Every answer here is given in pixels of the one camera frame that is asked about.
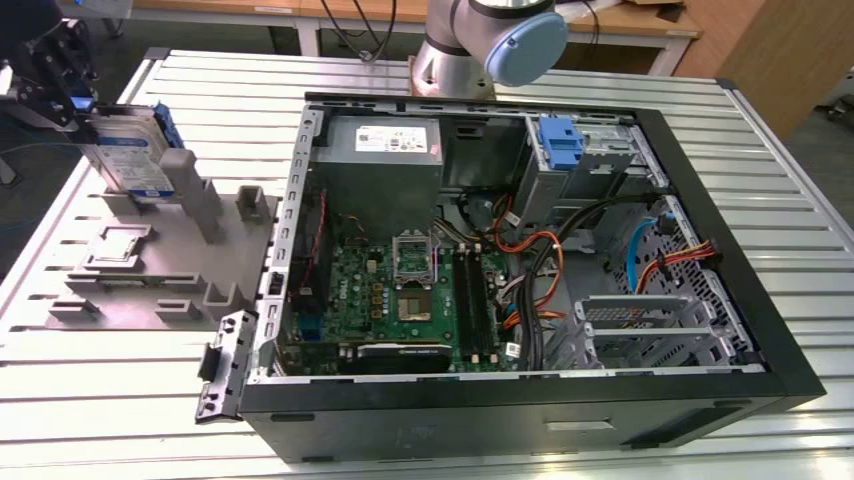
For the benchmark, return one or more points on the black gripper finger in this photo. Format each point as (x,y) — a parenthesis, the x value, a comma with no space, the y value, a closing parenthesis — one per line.
(76,60)
(47,102)

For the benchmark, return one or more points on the hard disk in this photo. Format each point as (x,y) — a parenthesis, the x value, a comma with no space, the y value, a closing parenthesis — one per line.
(130,165)

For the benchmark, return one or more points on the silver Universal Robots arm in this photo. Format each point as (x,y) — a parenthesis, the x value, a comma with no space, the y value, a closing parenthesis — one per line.
(454,25)

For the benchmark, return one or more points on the metal disk bay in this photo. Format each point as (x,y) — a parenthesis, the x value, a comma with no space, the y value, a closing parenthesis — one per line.
(641,332)

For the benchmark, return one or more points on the silver CPU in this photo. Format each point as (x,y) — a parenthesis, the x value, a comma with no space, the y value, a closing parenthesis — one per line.
(116,248)

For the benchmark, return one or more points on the grey parts rack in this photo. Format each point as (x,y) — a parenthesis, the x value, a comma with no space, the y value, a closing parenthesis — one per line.
(167,255)

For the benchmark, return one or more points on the green RAM stick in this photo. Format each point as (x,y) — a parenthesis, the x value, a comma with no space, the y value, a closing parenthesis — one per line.
(127,285)

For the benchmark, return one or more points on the grey power supply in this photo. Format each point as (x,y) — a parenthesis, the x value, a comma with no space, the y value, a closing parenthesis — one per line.
(381,190)

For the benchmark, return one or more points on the green motherboard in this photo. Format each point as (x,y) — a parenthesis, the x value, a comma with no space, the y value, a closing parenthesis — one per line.
(361,300)

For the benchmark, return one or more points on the locking lever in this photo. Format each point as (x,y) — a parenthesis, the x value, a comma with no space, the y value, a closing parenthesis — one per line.
(437,270)

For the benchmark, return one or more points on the CPU socket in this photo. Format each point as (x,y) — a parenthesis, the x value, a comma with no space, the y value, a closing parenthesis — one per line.
(417,307)

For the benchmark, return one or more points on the black graphics card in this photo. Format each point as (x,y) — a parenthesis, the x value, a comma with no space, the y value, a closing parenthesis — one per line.
(401,356)

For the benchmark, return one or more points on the black RAM slot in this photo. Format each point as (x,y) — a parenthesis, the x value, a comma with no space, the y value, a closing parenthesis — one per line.
(462,300)
(482,300)

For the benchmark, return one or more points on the blue drive latch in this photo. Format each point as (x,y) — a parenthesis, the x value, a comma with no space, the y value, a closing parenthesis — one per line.
(559,145)

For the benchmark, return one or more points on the metal drive cage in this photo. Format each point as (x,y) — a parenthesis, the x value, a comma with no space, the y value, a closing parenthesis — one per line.
(601,150)

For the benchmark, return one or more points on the wooden workbench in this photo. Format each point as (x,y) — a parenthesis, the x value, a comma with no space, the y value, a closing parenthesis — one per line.
(627,27)

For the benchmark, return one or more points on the black open PC case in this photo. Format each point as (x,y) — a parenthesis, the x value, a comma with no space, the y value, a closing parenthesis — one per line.
(467,415)

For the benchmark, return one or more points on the wooden cabinet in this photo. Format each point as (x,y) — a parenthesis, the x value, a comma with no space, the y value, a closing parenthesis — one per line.
(788,60)

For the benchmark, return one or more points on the grey chair base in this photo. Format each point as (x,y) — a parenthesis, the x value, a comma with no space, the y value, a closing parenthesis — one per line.
(842,107)

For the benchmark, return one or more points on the grey card retention bracket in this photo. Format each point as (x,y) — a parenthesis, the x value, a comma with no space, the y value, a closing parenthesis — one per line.
(230,350)

